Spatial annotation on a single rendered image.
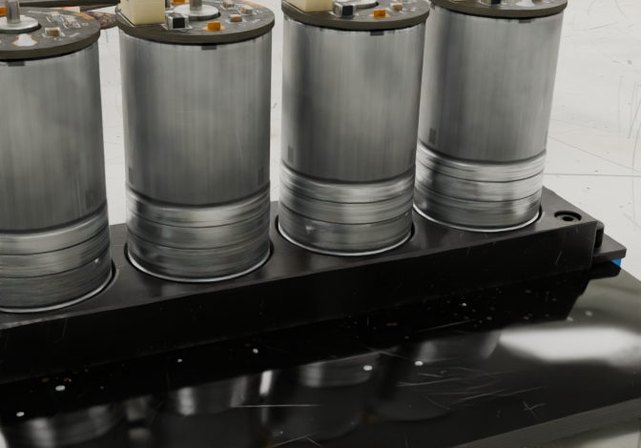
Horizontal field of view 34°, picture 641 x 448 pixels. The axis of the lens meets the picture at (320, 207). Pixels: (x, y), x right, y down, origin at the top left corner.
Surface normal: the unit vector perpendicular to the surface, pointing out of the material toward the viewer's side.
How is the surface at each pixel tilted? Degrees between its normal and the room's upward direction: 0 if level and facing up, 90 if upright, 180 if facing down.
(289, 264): 0
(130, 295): 0
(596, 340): 0
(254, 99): 90
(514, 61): 90
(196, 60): 90
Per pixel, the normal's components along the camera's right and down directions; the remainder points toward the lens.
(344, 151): -0.06, 0.41
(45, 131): 0.52, 0.36
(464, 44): -0.55, 0.33
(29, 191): 0.29, 0.40
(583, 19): 0.04, -0.91
